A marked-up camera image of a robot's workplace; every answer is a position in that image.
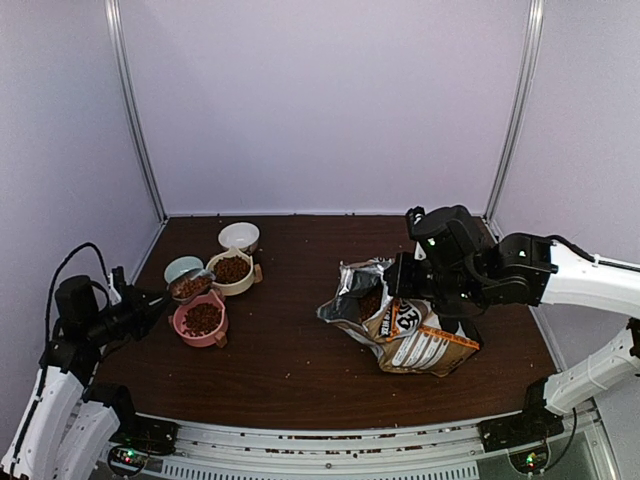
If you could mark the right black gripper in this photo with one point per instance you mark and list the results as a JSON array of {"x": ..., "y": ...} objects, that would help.
[{"x": 401, "y": 285}]

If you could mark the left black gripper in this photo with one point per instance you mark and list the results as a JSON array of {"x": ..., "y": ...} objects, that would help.
[{"x": 144, "y": 315}]

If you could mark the metal scoop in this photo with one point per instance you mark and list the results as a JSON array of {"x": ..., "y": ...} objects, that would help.
[{"x": 188, "y": 286}]

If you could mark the pink pet bowl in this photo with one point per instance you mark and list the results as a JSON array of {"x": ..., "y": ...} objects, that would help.
[{"x": 203, "y": 322}]

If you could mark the dog food bag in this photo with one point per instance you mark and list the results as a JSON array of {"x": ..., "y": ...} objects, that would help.
[{"x": 405, "y": 335}]

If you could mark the cream pet bowl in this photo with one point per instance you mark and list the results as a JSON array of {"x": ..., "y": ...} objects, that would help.
[{"x": 234, "y": 272}]

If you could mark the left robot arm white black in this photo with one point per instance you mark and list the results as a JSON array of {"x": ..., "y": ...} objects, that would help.
[{"x": 69, "y": 417}]

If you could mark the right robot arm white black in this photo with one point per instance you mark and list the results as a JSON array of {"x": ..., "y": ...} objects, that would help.
[{"x": 455, "y": 267}]

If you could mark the teal ceramic bowl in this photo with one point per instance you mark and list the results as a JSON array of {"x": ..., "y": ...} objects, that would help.
[{"x": 180, "y": 266}]

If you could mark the white ceramic bowl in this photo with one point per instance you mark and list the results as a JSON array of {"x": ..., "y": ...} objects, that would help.
[{"x": 242, "y": 235}]

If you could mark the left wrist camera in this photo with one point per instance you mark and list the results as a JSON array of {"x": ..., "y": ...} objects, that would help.
[{"x": 116, "y": 285}]

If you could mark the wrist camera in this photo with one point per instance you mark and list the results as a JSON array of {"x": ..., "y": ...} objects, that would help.
[
  {"x": 116, "y": 285},
  {"x": 413, "y": 218}
]

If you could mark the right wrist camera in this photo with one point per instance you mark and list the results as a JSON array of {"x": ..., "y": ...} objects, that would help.
[{"x": 413, "y": 218}]

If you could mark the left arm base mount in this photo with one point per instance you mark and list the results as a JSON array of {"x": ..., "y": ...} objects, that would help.
[{"x": 148, "y": 435}]

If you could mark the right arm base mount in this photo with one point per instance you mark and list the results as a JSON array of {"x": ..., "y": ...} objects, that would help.
[{"x": 518, "y": 429}]

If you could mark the front aluminium rail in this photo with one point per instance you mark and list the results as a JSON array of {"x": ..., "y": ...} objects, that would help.
[{"x": 457, "y": 450}]

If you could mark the right aluminium frame post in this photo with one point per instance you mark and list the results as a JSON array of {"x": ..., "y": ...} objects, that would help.
[{"x": 527, "y": 69}]

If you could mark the aluminium frame post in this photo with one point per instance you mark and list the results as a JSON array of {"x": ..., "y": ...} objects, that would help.
[
  {"x": 527, "y": 69},
  {"x": 117, "y": 37}
]

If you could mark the left aluminium frame post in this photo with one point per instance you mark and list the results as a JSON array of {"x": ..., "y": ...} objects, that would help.
[{"x": 117, "y": 37}]

